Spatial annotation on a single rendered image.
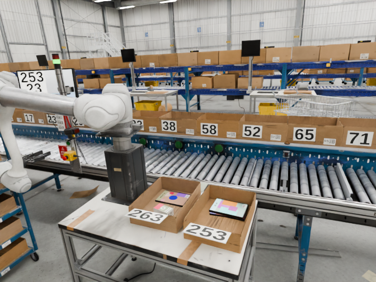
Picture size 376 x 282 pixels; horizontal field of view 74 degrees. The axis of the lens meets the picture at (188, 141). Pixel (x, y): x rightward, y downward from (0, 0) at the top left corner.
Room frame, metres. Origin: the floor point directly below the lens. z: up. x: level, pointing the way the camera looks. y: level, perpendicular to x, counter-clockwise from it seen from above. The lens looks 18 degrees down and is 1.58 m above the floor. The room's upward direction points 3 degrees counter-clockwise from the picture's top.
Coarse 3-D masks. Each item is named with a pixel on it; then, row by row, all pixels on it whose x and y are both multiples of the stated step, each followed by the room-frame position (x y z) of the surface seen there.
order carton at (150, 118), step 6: (138, 114) 2.74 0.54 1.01; (144, 114) 2.76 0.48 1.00; (150, 114) 2.73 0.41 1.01; (156, 114) 2.70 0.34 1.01; (162, 114) 2.67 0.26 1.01; (144, 120) 2.43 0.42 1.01; (150, 120) 2.40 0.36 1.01; (156, 120) 2.38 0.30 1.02; (144, 126) 2.43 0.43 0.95; (156, 126) 2.38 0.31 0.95; (150, 132) 2.41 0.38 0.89; (156, 132) 2.38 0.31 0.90
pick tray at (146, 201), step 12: (156, 180) 1.43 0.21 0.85; (168, 180) 1.47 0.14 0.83; (180, 180) 1.43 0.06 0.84; (144, 192) 1.29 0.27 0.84; (156, 192) 1.41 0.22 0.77; (192, 192) 1.26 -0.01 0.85; (132, 204) 1.17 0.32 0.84; (144, 204) 1.28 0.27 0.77; (156, 204) 1.29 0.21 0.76; (168, 204) 1.29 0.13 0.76; (192, 204) 1.24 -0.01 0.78; (168, 216) 1.05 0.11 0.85; (180, 216) 1.08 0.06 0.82; (156, 228) 1.08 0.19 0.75; (168, 228) 1.05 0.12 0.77; (180, 228) 1.07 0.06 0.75
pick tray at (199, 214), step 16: (208, 192) 1.32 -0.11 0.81; (224, 192) 1.30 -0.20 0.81; (240, 192) 1.26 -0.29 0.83; (192, 208) 1.11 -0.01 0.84; (208, 208) 1.23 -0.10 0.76; (208, 224) 1.08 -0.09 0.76; (224, 224) 1.07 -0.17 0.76; (240, 224) 1.07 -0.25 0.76; (192, 240) 0.98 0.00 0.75; (208, 240) 0.94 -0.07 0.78; (240, 240) 0.88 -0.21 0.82
